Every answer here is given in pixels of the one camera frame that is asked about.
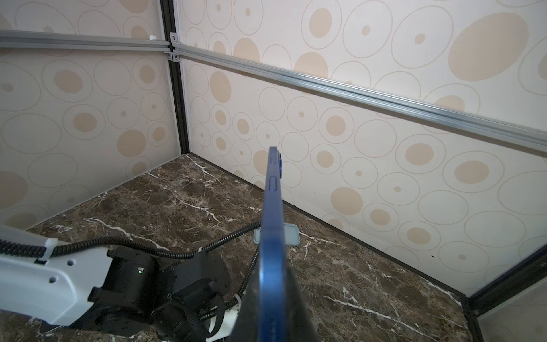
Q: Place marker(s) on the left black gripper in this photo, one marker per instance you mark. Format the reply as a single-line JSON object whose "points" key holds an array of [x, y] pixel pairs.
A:
{"points": [[181, 300]]}

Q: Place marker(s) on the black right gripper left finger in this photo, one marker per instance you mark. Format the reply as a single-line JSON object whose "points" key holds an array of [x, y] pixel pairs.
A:
{"points": [[246, 328]]}

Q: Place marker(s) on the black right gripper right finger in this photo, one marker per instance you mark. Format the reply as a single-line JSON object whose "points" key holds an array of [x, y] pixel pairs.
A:
{"points": [[298, 320]]}

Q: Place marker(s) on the dark blue phone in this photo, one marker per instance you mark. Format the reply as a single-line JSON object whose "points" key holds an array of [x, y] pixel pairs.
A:
{"points": [[272, 310]]}

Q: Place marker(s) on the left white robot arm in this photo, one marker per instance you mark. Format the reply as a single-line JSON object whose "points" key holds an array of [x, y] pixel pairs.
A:
{"points": [[51, 280]]}

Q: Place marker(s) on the black corner frame post right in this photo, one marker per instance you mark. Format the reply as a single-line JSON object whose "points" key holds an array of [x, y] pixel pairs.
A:
{"points": [[506, 286]]}

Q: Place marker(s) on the black corner frame post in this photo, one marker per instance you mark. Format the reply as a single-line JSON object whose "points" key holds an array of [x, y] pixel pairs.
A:
{"points": [[167, 10], [506, 286]]}

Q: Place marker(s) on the black corner frame post left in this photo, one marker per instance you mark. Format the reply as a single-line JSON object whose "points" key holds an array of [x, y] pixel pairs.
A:
{"points": [[167, 10]]}

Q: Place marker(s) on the back aluminium rail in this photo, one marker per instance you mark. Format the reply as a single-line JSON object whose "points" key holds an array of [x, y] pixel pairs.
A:
{"points": [[497, 132]]}

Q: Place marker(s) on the aluminium rail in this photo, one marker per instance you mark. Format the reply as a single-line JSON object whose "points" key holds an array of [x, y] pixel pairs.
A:
{"points": [[497, 132], [43, 40]]}

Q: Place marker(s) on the left aluminium rail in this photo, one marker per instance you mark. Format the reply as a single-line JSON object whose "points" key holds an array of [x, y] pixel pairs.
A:
{"points": [[43, 40]]}

